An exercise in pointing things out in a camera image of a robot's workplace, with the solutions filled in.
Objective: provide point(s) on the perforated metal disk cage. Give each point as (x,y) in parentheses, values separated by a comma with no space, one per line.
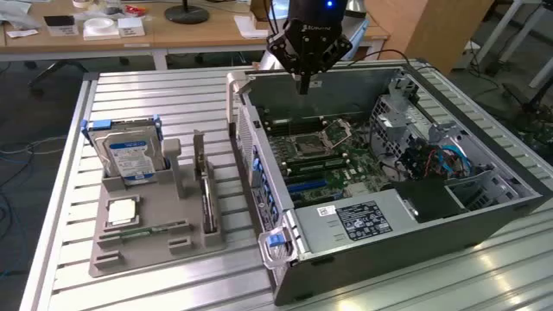
(388,139)

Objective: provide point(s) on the black RAM slot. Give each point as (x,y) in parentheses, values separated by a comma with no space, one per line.
(297,133)
(297,122)
(297,125)
(297,129)

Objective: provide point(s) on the red package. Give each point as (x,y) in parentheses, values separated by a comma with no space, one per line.
(134,9)

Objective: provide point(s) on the beige tape roll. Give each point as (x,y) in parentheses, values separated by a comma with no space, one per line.
(81,3)

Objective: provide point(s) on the green motherboard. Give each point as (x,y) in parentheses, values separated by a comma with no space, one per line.
(358,168)

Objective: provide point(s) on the silver CPU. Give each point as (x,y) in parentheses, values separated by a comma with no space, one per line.
(121,212)

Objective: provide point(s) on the black lamp base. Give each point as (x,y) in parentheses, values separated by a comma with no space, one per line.
(185,15)

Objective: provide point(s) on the brown cardboard box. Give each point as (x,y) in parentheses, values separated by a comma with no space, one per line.
(258,9)

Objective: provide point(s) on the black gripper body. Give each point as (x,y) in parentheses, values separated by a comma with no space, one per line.
(314,32)

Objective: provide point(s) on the grey parts rack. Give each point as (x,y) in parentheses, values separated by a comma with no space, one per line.
(172,226)

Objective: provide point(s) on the green RAM stick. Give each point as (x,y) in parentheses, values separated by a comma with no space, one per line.
(142,231)

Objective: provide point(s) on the white box with black top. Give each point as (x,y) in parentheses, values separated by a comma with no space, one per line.
(60,26)

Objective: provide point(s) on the wooden desk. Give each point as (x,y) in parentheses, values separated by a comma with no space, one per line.
(42,45)

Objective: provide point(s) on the small white box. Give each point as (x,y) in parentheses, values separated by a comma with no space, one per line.
(129,27)

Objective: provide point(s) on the wooden cabinet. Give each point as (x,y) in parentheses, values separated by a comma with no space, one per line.
(422,32)

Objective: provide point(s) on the black chair base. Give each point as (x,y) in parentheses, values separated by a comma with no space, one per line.
(46,73)

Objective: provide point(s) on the clear plastic bag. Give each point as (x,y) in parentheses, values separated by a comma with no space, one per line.
(17,17)

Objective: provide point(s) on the grey power supply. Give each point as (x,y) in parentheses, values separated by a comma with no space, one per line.
(320,233)

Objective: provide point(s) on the silver chipset heatsink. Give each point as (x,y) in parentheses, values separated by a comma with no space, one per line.
(358,190)

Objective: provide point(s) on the grey metal disk bay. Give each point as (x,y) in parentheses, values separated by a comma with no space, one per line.
(484,194)

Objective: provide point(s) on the black expansion slot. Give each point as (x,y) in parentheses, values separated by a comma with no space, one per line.
(304,177)

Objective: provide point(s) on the long expansion slot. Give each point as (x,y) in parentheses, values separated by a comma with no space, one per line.
(306,185)

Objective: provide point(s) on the white booklet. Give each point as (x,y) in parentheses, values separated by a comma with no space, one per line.
(248,27)

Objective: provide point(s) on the white paper label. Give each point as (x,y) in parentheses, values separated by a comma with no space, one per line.
(21,33)

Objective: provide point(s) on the bag with dark contents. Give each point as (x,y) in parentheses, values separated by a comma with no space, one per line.
(109,8)

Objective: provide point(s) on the blue slot clip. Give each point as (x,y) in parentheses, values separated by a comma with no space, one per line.
(269,202)
(257,158)
(264,189)
(273,216)

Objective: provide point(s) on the hard disk in blue caddy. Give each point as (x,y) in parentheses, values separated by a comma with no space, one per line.
(129,155)

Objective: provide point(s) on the graphics card with metal bracket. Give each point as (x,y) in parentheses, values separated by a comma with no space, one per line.
(208,207)

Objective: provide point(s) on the open black PC case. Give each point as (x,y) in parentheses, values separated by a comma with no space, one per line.
(388,275)

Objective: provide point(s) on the CPU socket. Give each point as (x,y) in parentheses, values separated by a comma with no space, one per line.
(308,145)

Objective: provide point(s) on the flat white box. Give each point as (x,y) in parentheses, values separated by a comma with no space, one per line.
(101,35)

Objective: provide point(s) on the white desk leg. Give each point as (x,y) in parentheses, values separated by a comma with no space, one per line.
(502,24)

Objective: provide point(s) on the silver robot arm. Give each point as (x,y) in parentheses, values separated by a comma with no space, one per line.
(272,61)

